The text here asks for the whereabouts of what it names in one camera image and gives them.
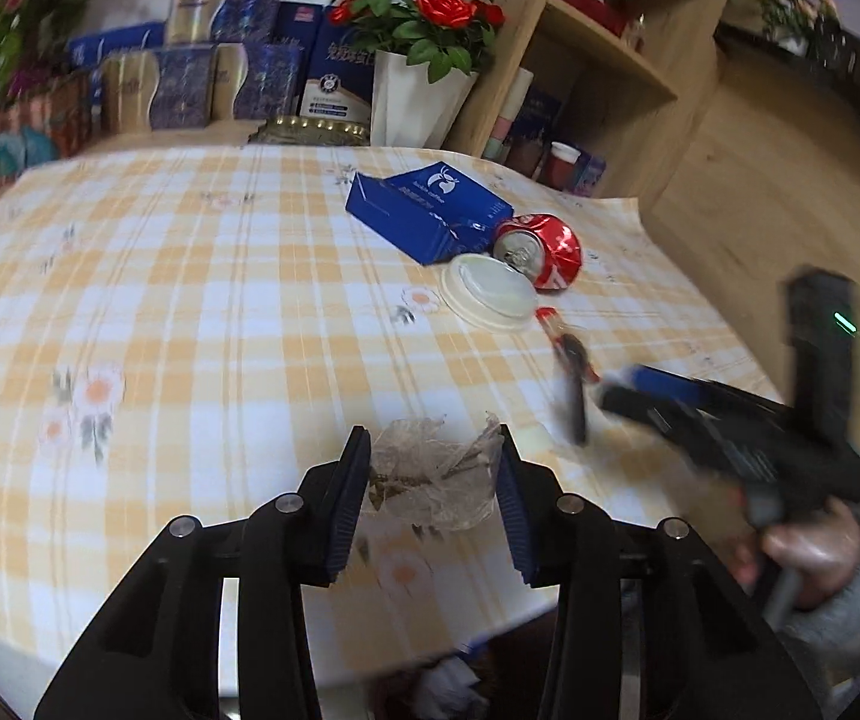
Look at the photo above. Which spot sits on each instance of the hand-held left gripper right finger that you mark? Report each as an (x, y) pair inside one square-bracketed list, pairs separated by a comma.
[(514, 517)]

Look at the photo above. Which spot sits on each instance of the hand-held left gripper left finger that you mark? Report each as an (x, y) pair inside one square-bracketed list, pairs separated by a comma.
[(347, 510)]

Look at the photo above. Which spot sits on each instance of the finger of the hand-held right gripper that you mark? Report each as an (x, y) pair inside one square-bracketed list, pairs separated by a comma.
[(640, 412), (666, 379)]

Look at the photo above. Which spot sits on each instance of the red and black slim stick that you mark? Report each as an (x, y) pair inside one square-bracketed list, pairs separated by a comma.
[(572, 367)]

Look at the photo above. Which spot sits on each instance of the translucent paper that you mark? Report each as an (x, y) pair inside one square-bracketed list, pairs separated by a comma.
[(437, 480)]

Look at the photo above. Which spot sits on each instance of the brown trash bin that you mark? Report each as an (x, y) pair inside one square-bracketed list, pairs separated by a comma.
[(512, 675)]

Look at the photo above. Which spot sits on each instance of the white round plastic lid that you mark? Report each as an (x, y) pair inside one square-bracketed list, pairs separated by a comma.
[(486, 292)]

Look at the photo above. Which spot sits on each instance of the blue coffee box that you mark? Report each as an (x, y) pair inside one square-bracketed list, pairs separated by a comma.
[(415, 210)]

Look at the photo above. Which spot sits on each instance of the person's right forearm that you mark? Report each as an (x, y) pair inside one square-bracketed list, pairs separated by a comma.
[(850, 630)]

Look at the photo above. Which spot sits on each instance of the person's right hand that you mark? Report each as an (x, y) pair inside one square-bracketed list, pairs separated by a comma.
[(812, 547)]

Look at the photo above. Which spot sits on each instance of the crushed red soda can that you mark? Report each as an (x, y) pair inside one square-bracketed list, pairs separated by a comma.
[(550, 247)]

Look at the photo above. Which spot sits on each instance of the small blue box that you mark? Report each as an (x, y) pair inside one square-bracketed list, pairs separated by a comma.
[(589, 174)]

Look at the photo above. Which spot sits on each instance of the red cup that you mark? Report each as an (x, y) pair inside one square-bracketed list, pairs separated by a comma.
[(559, 165)]

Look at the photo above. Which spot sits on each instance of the yellow checked floral tablecloth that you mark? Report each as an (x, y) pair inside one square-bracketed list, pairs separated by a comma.
[(175, 300)]

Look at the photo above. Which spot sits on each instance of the black counter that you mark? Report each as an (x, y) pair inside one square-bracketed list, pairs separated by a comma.
[(835, 75)]

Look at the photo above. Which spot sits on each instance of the small glass bottle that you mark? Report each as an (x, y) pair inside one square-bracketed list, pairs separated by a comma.
[(634, 34)]

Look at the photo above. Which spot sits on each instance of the wooden shelf unit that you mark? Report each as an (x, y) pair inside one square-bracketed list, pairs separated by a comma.
[(505, 45)]

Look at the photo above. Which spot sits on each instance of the red roses in white vase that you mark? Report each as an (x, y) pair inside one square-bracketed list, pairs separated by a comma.
[(415, 105)]

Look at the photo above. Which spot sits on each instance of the pale pink rose bouquet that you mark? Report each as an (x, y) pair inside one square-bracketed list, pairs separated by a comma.
[(797, 15)]

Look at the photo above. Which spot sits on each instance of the gold embossed tray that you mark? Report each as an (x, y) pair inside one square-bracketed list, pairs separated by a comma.
[(310, 131)]

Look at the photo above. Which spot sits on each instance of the red teapot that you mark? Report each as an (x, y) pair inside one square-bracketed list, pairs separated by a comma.
[(587, 0)]

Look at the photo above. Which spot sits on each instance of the blue and white tall box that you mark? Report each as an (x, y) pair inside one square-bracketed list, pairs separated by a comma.
[(332, 90)]

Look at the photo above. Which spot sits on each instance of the gold and blue gift box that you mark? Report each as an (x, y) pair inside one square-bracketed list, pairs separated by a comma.
[(175, 90), (250, 4), (265, 82)]

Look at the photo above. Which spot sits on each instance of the teal patterned wavy tin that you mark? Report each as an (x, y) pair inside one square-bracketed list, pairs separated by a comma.
[(33, 135)]

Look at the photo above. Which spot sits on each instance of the dark blue box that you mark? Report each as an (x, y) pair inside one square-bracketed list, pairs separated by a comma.
[(299, 22)]

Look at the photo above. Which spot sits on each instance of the flat blue box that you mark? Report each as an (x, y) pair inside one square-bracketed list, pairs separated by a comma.
[(115, 45)]

